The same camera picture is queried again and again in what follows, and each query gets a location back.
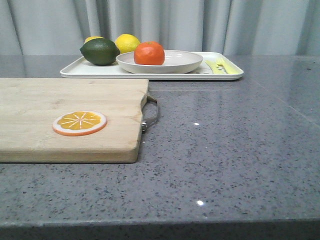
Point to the orange slice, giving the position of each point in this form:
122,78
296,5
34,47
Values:
79,123

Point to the wooden cutting board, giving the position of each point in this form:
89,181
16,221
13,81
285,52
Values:
29,106

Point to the yellow lemon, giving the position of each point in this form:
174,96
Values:
90,38
127,43

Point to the yellow plastic knife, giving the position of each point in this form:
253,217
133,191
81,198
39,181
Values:
214,67

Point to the green lime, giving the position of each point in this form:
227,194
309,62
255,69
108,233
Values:
101,52

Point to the yellow lemon right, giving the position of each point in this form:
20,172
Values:
127,43

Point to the metal cutting board handle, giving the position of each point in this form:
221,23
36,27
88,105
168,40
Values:
151,113

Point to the yellow plastic fork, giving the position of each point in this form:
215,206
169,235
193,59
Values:
223,65

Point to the yellow lemon left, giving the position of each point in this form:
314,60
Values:
90,38

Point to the beige round plate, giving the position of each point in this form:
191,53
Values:
175,62

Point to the orange mandarin fruit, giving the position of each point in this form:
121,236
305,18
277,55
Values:
149,53

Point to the grey curtain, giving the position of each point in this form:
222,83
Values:
231,27

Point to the white bear print tray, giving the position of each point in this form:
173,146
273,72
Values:
81,68

